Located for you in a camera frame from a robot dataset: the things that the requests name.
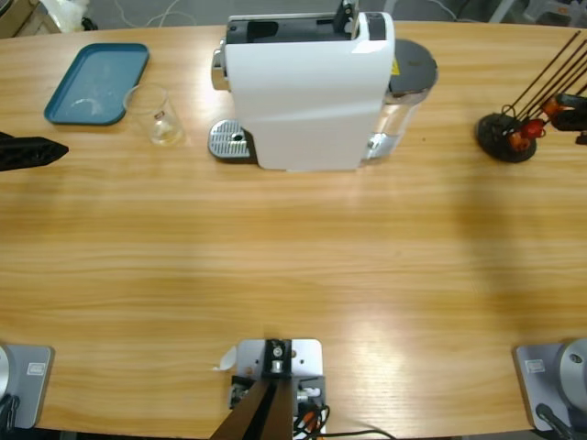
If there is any black capsule holder with rods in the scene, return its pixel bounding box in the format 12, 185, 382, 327
474, 29, 587, 162

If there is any white plastic bag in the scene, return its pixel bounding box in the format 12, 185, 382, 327
39, 0, 91, 32

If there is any dark camera post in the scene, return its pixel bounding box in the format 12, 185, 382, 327
213, 338, 294, 440

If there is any clear drinking glass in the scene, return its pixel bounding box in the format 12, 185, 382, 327
124, 82, 185, 147

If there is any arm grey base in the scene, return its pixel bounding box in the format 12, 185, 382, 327
512, 337, 587, 432
0, 343, 55, 430

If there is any white floor cable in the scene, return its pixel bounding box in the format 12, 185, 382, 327
112, 0, 207, 29
430, 0, 460, 22

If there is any white metal frame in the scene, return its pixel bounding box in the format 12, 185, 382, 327
485, 0, 587, 24

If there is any white tape tab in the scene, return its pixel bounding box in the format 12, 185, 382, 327
210, 346, 238, 372

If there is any white capsule coffee machine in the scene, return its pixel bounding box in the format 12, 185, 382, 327
210, 11, 396, 174

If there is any black base cable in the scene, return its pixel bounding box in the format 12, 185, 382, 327
535, 402, 574, 440
0, 393, 20, 432

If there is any orange and black cable bundle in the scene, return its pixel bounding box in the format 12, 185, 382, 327
293, 402, 331, 440

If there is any teal plastic tray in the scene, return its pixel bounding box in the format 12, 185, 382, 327
44, 42, 151, 127

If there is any cardboard box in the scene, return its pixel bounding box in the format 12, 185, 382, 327
0, 0, 40, 39

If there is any thin black cable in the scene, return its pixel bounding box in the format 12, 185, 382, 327
320, 428, 395, 440

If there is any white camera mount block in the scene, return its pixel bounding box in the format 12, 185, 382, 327
228, 337, 327, 440

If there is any clear water tank black lid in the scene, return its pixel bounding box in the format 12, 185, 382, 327
364, 38, 439, 160

